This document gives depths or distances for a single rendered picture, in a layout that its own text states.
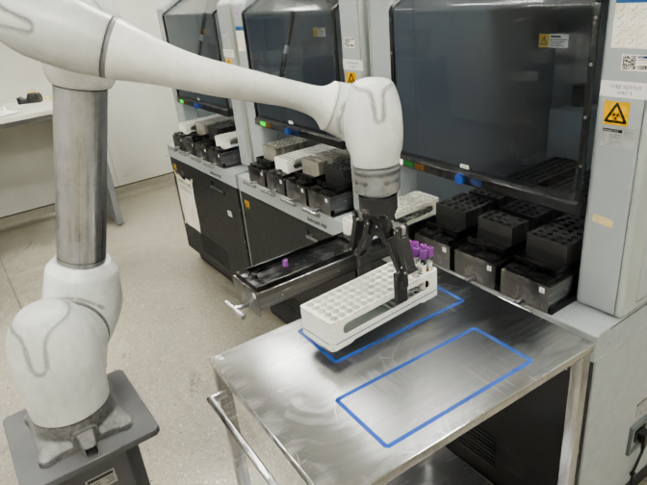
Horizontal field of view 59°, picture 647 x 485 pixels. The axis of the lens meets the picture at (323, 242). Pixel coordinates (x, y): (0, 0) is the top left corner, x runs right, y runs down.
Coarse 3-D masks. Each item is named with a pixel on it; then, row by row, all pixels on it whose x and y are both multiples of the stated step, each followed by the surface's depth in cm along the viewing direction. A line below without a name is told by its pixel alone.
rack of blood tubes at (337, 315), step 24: (336, 288) 117; (360, 288) 117; (384, 288) 117; (408, 288) 116; (432, 288) 121; (312, 312) 109; (336, 312) 110; (360, 312) 108; (384, 312) 117; (312, 336) 111; (336, 336) 106
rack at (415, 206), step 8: (416, 192) 175; (424, 192) 174; (400, 200) 171; (408, 200) 170; (416, 200) 169; (424, 200) 168; (432, 200) 168; (400, 208) 166; (408, 208) 164; (416, 208) 165; (424, 208) 173; (432, 208) 169; (400, 216) 162; (408, 216) 170; (416, 216) 168; (424, 216) 168; (344, 224) 162; (408, 224) 165; (344, 232) 163
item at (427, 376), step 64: (448, 320) 118; (512, 320) 116; (256, 384) 105; (320, 384) 103; (384, 384) 102; (448, 384) 100; (512, 384) 99; (576, 384) 110; (320, 448) 89; (384, 448) 88; (448, 448) 157; (576, 448) 117
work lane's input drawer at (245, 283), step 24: (432, 216) 170; (336, 240) 164; (264, 264) 152; (312, 264) 151; (336, 264) 151; (240, 288) 147; (264, 288) 141; (288, 288) 144; (312, 288) 148; (240, 312) 142
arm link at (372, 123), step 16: (368, 80) 100; (384, 80) 100; (352, 96) 99; (368, 96) 98; (384, 96) 98; (352, 112) 100; (368, 112) 98; (384, 112) 98; (400, 112) 101; (352, 128) 101; (368, 128) 99; (384, 128) 99; (400, 128) 101; (352, 144) 102; (368, 144) 100; (384, 144) 100; (400, 144) 103; (352, 160) 105; (368, 160) 102; (384, 160) 102
